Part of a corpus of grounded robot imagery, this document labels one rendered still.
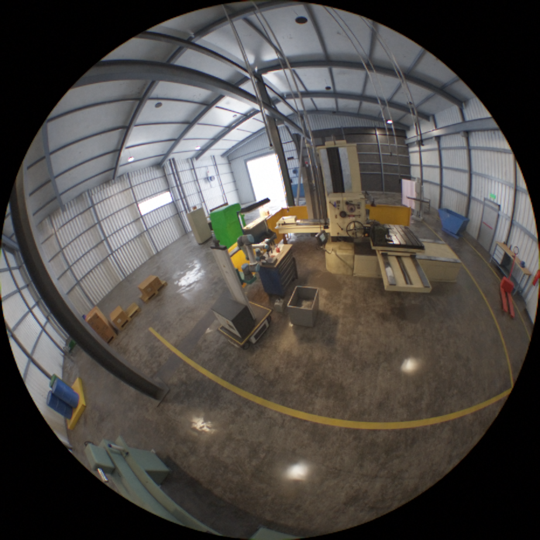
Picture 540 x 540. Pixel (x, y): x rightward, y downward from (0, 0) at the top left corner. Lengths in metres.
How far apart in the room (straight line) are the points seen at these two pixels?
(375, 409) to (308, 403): 0.98
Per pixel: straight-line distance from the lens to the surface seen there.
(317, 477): 2.61
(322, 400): 2.51
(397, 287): 2.97
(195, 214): 9.35
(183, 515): 2.64
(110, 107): 8.87
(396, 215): 6.20
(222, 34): 7.93
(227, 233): 5.53
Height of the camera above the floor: 2.48
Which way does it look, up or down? 32 degrees down
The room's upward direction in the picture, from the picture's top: 15 degrees counter-clockwise
